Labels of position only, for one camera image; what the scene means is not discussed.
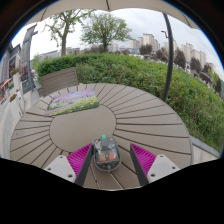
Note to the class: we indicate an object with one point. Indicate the sparse-leaved tree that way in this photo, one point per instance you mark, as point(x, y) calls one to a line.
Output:
point(63, 28)

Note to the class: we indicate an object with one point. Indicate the beige apartment buildings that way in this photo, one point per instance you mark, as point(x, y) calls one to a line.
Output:
point(186, 51)

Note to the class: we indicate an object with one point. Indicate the green hedge bank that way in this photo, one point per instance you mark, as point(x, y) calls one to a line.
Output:
point(133, 70)

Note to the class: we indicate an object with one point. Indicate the grey slatted garden chair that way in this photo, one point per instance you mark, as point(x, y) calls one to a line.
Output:
point(58, 80)

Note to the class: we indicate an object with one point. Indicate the tall grey sign pillar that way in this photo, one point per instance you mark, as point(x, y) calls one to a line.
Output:
point(26, 60)

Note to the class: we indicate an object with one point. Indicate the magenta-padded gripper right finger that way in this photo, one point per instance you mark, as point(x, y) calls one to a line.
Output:
point(144, 159)

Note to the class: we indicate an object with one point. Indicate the white flower planter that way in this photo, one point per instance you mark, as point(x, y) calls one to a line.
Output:
point(15, 108)

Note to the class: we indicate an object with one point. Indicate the full green tree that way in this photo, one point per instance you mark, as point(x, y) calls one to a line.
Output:
point(105, 30)

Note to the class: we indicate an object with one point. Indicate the flower landscape print mouse pad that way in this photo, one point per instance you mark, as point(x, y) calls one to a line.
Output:
point(71, 101)

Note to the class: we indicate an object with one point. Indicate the transparent grey computer mouse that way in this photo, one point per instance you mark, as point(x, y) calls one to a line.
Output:
point(106, 154)

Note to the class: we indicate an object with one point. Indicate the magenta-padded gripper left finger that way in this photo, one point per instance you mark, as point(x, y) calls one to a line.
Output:
point(78, 159)

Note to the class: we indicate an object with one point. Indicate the dark shopfront building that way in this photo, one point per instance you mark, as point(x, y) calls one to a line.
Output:
point(10, 63)

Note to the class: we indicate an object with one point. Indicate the beige parasol canopy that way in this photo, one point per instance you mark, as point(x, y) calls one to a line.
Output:
point(116, 5)

